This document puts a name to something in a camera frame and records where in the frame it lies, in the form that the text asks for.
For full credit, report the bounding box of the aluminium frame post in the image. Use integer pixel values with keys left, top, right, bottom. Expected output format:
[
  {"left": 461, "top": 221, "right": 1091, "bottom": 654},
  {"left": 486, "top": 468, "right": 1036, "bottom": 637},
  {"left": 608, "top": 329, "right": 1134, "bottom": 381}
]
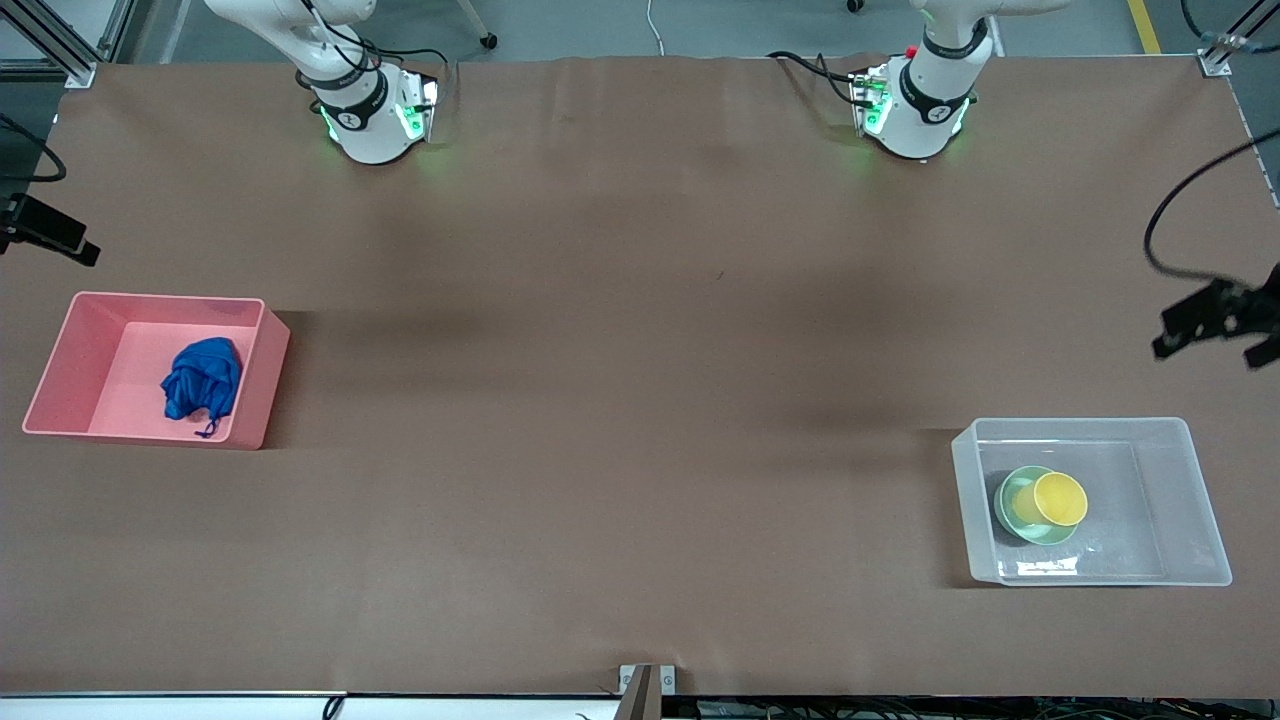
[
  {"left": 1197, "top": 0, "right": 1280, "bottom": 79},
  {"left": 0, "top": 0, "right": 138, "bottom": 90}
]

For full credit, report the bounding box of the black caster wheel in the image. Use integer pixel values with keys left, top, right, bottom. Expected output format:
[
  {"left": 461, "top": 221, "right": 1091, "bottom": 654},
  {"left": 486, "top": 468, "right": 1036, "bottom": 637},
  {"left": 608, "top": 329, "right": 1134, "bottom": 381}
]
[{"left": 455, "top": 0, "right": 499, "bottom": 51}]

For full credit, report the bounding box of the blue glove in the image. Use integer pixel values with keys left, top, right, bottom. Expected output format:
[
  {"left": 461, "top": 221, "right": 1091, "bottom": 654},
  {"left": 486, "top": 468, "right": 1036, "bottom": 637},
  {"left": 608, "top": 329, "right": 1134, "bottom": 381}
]
[{"left": 160, "top": 337, "right": 243, "bottom": 439}]

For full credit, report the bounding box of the yellow cup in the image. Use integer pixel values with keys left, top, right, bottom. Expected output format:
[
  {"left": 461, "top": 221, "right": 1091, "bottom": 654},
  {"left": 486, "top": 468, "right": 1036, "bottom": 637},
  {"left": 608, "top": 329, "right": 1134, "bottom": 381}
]
[{"left": 1010, "top": 470, "right": 1090, "bottom": 529}]

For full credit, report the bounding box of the black left base cable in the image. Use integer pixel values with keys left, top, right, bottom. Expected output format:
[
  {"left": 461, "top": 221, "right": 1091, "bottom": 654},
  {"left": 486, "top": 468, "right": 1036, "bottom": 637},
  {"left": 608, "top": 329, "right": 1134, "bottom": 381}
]
[{"left": 767, "top": 50, "right": 873, "bottom": 107}]

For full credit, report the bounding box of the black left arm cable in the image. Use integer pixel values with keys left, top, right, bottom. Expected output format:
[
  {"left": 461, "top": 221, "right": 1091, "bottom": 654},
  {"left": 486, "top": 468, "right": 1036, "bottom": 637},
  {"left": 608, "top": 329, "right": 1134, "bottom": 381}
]
[{"left": 1143, "top": 138, "right": 1280, "bottom": 288}]

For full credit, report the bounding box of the metal table edge bracket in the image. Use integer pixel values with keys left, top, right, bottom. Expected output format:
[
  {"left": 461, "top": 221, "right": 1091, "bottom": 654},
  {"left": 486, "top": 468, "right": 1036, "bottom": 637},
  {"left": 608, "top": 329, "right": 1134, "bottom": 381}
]
[{"left": 618, "top": 664, "right": 677, "bottom": 720}]

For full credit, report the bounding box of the green bowl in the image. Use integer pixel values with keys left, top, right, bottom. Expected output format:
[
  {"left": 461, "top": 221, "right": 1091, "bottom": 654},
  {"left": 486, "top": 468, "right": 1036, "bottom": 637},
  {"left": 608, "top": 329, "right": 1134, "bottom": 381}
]
[{"left": 993, "top": 465, "right": 1081, "bottom": 547}]

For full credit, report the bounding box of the pink plastic bin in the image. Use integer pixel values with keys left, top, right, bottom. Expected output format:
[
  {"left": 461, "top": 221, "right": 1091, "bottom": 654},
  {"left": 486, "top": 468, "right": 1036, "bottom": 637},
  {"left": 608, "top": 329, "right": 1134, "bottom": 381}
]
[{"left": 22, "top": 291, "right": 292, "bottom": 451}]

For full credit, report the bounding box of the black right base cable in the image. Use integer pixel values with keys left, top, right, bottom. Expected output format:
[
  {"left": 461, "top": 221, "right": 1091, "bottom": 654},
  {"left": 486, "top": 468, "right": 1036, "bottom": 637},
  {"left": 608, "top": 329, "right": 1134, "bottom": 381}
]
[{"left": 300, "top": 0, "right": 453, "bottom": 81}]

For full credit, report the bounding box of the black base cable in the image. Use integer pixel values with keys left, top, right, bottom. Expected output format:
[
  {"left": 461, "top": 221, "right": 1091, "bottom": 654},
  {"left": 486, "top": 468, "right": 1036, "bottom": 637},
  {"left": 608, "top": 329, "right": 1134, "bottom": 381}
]
[
  {"left": 767, "top": 50, "right": 873, "bottom": 107},
  {"left": 300, "top": 0, "right": 453, "bottom": 81}
]

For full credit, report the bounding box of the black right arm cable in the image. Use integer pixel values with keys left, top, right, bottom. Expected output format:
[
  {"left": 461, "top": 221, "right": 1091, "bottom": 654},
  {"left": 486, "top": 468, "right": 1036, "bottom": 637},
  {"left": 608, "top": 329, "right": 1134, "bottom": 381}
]
[{"left": 0, "top": 114, "right": 67, "bottom": 184}]

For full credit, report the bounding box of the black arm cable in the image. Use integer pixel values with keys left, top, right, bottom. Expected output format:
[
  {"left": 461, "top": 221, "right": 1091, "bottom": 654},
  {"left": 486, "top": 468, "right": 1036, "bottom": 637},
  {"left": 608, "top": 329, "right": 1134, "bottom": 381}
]
[
  {"left": 1143, "top": 138, "right": 1280, "bottom": 288},
  {"left": 0, "top": 114, "right": 67, "bottom": 184}
]

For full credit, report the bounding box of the clear plastic box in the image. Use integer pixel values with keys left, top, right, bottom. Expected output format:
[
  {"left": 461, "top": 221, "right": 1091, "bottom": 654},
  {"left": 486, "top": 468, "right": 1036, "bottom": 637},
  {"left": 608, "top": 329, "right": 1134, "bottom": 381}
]
[{"left": 950, "top": 417, "right": 1233, "bottom": 587}]

